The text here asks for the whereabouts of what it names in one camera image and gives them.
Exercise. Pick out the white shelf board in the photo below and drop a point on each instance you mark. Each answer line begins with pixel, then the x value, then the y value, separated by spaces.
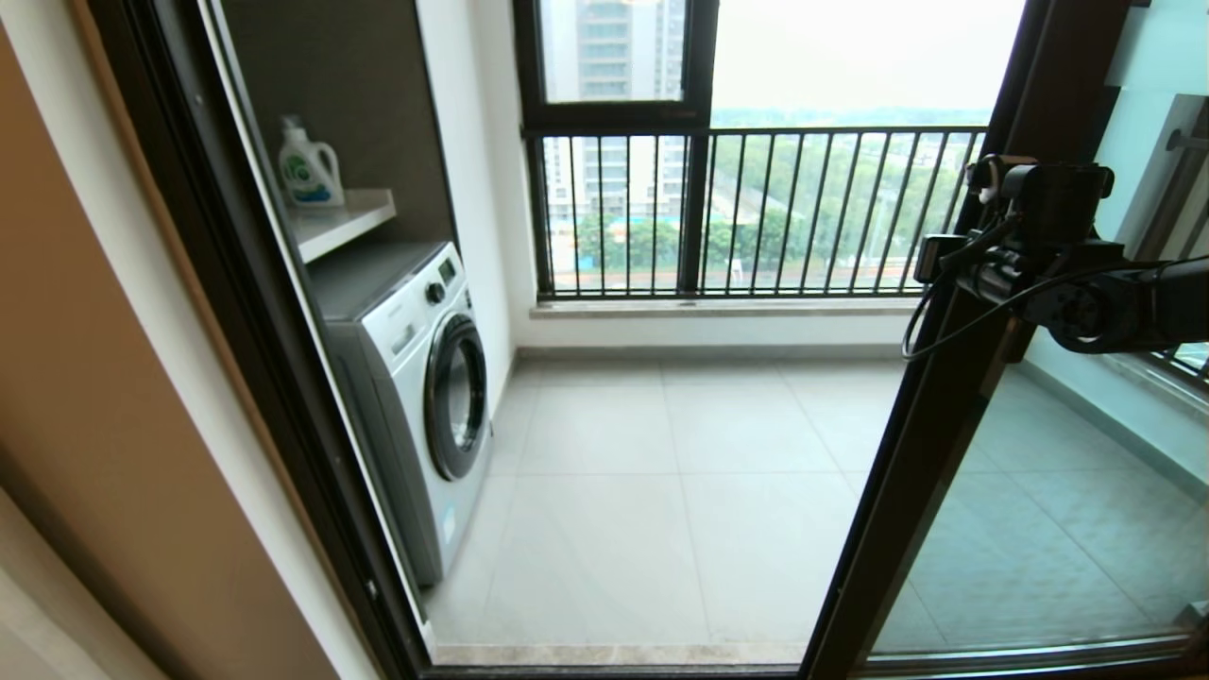
pixel 342 219

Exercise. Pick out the stone window sill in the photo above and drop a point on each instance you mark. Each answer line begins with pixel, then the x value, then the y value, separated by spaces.
pixel 1162 380
pixel 718 307

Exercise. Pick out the dark window frame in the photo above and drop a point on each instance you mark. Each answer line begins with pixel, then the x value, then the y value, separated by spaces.
pixel 614 115

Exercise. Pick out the white front-load washing machine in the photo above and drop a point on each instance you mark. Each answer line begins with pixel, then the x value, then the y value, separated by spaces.
pixel 406 397

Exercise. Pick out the beige curtain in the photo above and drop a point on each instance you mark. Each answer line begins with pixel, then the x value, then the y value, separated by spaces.
pixel 47 623

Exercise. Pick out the dark framed sliding glass door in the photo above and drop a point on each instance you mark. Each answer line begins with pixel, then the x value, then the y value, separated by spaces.
pixel 907 472

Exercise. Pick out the black side railing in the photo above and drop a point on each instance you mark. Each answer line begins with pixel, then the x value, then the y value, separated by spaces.
pixel 1181 189

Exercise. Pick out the black balcony railing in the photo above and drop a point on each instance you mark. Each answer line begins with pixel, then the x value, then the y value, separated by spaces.
pixel 803 134

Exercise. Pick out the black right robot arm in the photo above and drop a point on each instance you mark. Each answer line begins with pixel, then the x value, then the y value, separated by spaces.
pixel 1152 302

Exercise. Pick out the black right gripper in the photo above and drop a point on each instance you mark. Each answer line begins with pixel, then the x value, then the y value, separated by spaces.
pixel 1058 208

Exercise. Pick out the white detergent bottle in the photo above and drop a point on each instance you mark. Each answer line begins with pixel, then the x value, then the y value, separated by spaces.
pixel 307 172

